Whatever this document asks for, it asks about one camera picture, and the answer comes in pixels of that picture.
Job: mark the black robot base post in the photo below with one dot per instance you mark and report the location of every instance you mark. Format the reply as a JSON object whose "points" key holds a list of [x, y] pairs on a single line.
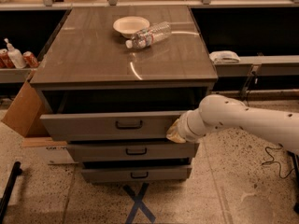
{"points": [[295, 163]]}

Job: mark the grey top drawer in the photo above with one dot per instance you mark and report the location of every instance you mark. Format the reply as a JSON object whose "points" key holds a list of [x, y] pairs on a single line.
{"points": [[113, 116]]}

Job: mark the white pump bottle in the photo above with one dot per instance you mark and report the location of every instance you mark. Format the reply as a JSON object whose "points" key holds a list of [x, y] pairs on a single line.
{"points": [[15, 55]]}

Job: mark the red soda can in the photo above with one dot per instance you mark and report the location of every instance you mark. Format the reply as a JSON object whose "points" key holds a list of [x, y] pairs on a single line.
{"points": [[30, 59]]}

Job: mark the white paper bowl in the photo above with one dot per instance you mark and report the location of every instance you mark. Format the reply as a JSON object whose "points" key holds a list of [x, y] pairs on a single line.
{"points": [[127, 26]]}

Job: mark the red can at edge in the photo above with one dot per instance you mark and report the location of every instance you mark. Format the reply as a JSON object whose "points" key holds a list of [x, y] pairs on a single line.
{"points": [[5, 58]]}

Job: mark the black bar left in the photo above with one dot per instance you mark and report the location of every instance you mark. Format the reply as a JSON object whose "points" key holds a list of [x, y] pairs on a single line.
{"points": [[15, 172]]}

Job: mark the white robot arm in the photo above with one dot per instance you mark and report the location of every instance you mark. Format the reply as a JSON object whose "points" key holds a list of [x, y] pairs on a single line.
{"points": [[217, 112]]}

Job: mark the folded white cloth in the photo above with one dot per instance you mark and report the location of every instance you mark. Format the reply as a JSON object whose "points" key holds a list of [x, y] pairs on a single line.
{"points": [[225, 56]]}

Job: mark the grey bottom drawer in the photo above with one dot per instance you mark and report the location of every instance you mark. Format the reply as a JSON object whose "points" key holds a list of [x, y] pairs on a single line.
{"points": [[131, 174]]}

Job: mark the grey drawer cabinet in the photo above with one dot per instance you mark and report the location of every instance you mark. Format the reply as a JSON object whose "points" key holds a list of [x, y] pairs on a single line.
{"points": [[88, 56]]}

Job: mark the grey shelf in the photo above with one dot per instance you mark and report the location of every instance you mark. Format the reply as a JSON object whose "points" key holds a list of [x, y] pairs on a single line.
{"points": [[264, 66], [13, 75]]}

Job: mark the grey shelf left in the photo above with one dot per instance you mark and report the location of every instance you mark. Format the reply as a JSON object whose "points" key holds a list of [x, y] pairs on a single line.
{"points": [[13, 75]]}

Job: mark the clear plastic water bottle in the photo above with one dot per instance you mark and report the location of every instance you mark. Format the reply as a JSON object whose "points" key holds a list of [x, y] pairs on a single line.
{"points": [[149, 36]]}

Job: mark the grey drawer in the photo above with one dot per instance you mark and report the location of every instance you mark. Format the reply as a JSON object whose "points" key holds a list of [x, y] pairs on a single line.
{"points": [[131, 151], [113, 116], [131, 174]]}

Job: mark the brown cardboard box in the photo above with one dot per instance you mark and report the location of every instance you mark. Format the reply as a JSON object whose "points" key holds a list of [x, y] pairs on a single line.
{"points": [[23, 117]]}

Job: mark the grey shelf right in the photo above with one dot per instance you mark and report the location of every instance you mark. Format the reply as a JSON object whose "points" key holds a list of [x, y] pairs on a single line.
{"points": [[264, 66]]}

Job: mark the grey middle drawer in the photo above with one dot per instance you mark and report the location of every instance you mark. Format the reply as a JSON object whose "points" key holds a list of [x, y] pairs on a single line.
{"points": [[131, 151]]}

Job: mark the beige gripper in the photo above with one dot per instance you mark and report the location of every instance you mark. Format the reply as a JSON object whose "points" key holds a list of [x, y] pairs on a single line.
{"points": [[186, 127]]}

